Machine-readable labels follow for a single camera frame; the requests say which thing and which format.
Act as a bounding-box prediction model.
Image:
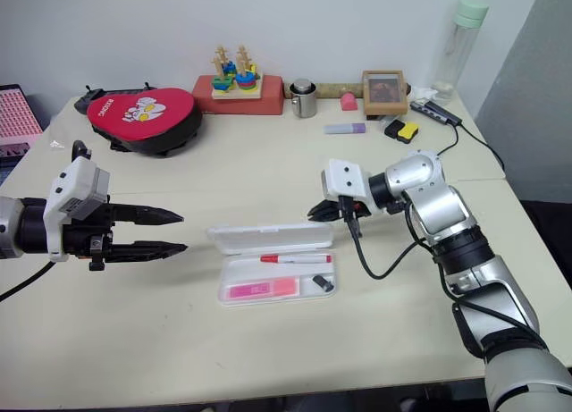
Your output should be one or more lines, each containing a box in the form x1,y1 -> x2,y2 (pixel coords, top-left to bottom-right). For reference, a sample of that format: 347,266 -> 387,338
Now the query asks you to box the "white plastic pencil case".
206,222 -> 342,307

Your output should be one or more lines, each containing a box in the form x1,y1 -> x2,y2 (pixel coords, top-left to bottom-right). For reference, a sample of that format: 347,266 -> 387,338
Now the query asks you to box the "purple and white highlighter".
324,122 -> 368,137

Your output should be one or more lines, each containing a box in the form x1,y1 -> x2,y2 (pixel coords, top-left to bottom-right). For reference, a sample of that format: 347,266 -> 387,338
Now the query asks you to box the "black eraser block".
384,118 -> 406,140

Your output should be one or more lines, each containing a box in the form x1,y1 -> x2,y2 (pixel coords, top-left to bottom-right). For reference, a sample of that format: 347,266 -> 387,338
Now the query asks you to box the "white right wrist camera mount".
320,158 -> 373,213

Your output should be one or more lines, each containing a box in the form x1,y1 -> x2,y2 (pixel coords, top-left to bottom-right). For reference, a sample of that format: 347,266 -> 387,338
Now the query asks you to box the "yellow and black eraser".
396,121 -> 421,145

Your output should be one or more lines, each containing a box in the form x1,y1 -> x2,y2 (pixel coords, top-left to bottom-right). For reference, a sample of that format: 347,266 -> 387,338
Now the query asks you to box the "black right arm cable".
338,196 -> 549,341

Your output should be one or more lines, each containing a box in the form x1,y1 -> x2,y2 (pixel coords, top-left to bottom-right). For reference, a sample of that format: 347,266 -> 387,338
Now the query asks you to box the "black USB hub cable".
434,122 -> 507,181

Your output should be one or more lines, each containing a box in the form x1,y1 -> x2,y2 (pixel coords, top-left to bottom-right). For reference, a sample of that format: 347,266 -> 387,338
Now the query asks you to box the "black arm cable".
0,259 -> 51,302
338,196 -> 549,341

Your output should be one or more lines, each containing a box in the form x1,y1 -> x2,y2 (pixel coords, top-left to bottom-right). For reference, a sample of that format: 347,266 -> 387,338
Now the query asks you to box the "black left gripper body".
61,203 -> 119,273

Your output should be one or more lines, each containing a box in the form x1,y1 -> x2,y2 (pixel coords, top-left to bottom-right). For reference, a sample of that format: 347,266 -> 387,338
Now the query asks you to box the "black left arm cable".
0,259 -> 51,302

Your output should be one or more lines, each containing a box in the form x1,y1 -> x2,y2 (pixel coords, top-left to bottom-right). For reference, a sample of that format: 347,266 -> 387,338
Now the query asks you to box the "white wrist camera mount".
42,156 -> 112,264
320,158 -> 373,213

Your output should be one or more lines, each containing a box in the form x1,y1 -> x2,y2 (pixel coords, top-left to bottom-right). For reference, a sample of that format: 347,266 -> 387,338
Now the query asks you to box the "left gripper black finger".
109,240 -> 189,263
111,204 -> 186,228

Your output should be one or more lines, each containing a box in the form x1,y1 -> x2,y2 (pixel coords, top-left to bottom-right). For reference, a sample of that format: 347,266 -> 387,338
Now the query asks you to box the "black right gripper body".
332,196 -> 373,222

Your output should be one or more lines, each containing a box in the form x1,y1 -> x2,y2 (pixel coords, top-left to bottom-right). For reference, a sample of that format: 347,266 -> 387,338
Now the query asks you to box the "white crumpled tissue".
408,84 -> 442,105

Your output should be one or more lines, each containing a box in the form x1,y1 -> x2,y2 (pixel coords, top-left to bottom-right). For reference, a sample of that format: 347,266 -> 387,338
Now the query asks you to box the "pink perforated tray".
0,83 -> 46,194

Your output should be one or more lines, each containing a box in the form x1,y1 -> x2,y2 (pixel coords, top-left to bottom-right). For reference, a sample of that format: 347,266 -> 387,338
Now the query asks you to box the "glass bottle green lid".
434,0 -> 490,107

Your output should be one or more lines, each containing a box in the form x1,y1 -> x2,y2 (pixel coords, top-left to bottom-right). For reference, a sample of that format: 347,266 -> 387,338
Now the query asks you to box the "grey USB hub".
409,99 -> 464,128

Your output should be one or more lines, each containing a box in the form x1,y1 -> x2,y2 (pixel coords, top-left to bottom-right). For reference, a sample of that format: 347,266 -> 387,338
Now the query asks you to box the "wooden colourful stacking toy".
210,44 -> 266,102

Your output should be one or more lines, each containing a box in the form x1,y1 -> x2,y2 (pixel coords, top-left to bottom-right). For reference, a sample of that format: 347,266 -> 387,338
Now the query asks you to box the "red rectangular box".
192,73 -> 286,116

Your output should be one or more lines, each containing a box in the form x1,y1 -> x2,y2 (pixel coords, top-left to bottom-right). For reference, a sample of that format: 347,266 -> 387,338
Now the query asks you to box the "red cap whiteboard marker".
260,253 -> 333,265

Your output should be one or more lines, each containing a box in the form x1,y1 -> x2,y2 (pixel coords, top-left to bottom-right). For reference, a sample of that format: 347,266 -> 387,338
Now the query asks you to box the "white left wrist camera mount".
42,156 -> 112,264

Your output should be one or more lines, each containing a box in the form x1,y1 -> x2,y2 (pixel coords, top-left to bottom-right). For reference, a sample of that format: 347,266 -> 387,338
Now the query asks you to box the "wooden picture frame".
361,69 -> 409,122

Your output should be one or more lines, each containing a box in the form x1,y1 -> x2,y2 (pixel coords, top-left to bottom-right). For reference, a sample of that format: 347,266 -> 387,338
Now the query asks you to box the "long cork wooden bar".
314,81 -> 412,100

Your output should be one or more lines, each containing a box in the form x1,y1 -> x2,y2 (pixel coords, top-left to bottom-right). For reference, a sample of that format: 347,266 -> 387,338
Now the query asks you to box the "red heart-shaped cat pad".
85,86 -> 204,159

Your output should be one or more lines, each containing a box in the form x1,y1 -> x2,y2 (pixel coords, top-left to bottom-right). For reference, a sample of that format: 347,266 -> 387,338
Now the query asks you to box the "steel mug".
289,81 -> 320,119

